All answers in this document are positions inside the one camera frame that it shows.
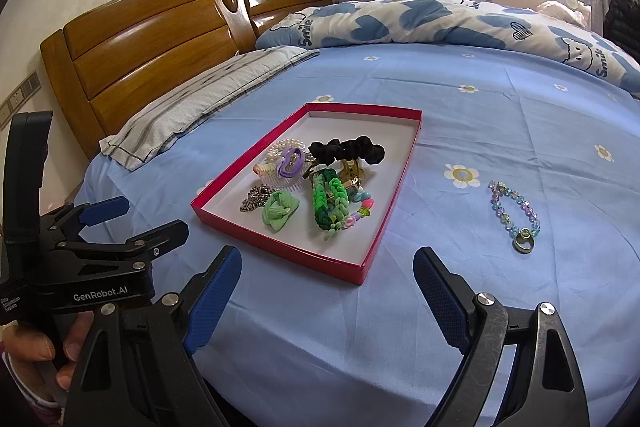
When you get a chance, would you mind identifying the colourful plastic bead bracelet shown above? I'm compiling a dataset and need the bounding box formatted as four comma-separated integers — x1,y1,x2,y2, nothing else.
330,189,377,230

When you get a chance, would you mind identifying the crystal bead bracelet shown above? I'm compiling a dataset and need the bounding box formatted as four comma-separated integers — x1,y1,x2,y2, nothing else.
487,179,542,254

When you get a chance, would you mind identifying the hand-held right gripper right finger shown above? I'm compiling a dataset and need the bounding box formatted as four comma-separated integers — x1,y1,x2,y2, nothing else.
412,247,591,427

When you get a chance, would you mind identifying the blue cloud print duvet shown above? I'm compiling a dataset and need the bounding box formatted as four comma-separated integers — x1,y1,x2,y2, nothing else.
255,0,640,100

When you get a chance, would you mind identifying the green braided bracelet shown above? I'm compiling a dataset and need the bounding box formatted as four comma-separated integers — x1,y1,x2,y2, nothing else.
311,168,351,244

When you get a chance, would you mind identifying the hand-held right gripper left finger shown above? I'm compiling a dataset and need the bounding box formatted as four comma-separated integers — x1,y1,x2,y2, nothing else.
65,245,243,427

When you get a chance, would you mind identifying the pearl bracelet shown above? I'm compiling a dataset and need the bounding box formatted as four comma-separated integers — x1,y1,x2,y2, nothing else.
265,138,305,160

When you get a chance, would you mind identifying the light green hair tie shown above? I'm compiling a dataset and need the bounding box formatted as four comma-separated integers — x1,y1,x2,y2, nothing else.
261,189,302,235

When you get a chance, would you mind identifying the wooden headboard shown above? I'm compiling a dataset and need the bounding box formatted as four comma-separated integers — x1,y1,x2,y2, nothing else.
40,0,333,160

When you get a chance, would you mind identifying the blue floral bed sheet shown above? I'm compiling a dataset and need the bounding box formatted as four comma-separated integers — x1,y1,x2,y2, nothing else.
72,42,640,427

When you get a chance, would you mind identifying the silver chain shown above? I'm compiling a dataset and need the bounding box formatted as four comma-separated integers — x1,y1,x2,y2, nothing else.
239,184,275,214

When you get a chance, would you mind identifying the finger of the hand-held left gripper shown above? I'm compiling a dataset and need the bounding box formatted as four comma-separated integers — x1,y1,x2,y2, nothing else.
57,220,190,268
39,196,130,244

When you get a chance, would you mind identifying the red cardboard box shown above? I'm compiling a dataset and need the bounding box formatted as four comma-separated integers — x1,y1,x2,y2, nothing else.
190,103,424,286

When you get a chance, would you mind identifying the purple hair clip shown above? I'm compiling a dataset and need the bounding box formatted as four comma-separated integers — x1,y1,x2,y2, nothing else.
274,146,306,178

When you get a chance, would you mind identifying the transparent glitter hair comb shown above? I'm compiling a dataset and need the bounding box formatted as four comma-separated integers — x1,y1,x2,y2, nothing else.
252,162,303,196

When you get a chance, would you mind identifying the grey striped pillow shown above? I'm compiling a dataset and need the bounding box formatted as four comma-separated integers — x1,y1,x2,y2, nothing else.
99,46,321,172

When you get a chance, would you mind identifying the person's left hand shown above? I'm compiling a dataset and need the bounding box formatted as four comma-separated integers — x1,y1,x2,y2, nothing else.
0,311,96,390

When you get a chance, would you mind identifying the black scrunchie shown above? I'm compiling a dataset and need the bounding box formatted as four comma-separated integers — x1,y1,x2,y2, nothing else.
307,135,387,168

